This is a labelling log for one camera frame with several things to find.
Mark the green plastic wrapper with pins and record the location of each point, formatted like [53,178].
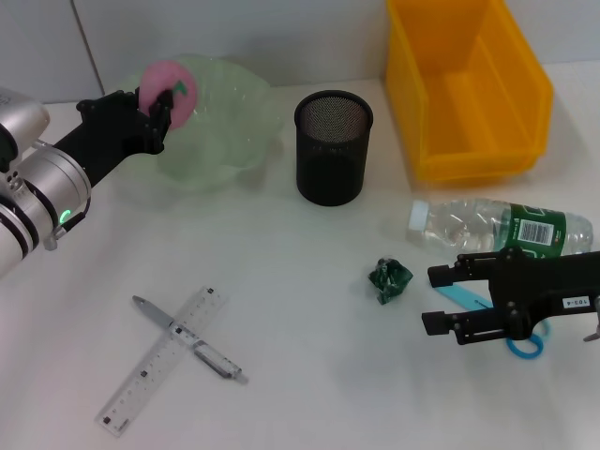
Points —
[389,281]

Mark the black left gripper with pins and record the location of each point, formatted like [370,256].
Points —
[112,131]

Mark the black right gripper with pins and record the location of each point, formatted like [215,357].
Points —
[539,286]

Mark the green translucent plastic bowl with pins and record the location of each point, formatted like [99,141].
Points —
[225,126]

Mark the silver right gripper connector post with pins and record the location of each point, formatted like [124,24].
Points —
[597,319]

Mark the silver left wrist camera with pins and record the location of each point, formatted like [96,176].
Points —
[23,112]

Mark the yellow plastic bin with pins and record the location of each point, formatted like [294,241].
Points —
[469,159]

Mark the black mesh pen holder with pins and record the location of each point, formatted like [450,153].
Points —
[333,164]

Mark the transparent plastic ruler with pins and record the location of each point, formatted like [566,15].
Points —
[140,375]

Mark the clear water bottle green label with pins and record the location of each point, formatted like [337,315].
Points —
[469,225]

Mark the pink toy peach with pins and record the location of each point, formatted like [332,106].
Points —
[161,79]

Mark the blue scissors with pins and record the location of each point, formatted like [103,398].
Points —
[461,294]

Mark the grey pen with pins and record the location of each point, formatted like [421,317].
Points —
[154,311]

